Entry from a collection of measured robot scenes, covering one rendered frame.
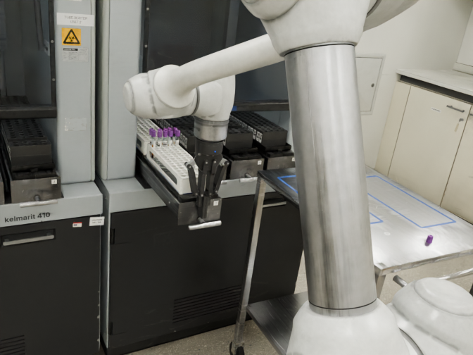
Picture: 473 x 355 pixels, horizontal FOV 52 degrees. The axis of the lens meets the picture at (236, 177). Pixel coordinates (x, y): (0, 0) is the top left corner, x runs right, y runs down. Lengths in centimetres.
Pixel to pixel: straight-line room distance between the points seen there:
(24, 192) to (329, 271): 102
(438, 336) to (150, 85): 76
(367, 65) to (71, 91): 251
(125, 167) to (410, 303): 107
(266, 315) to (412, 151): 225
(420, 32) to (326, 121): 330
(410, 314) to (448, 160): 279
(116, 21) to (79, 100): 26
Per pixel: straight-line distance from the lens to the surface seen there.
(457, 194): 358
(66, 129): 155
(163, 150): 157
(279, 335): 177
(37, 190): 151
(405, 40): 384
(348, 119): 68
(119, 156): 162
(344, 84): 68
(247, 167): 173
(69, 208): 155
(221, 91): 121
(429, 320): 84
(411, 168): 380
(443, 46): 418
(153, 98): 112
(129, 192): 158
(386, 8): 80
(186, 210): 137
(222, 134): 126
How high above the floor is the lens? 141
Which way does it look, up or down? 23 degrees down
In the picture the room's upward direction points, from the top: 7 degrees clockwise
